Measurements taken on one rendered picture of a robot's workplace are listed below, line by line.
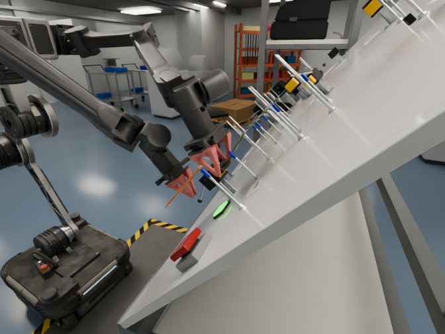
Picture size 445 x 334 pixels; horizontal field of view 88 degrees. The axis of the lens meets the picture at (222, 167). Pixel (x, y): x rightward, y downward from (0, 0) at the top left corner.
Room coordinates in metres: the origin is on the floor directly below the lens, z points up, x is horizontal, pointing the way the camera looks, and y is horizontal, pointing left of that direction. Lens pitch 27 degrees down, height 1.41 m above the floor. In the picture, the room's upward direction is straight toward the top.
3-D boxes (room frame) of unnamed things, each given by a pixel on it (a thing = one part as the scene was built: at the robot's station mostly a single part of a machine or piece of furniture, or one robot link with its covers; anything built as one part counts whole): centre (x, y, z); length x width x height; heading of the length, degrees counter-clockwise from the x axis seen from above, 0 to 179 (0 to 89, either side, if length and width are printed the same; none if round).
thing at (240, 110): (5.09, -0.29, 0.19); 1.12 x 0.80 x 0.39; 152
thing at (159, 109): (5.61, 1.23, 0.73); 0.76 x 0.66 x 1.46; 152
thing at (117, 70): (6.38, 2.92, 0.54); 1.15 x 0.67 x 1.08; 61
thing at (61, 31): (1.17, 0.67, 1.45); 0.09 x 0.08 x 0.12; 152
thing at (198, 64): (7.41, 0.65, 0.65); 0.69 x 0.59 x 1.29; 152
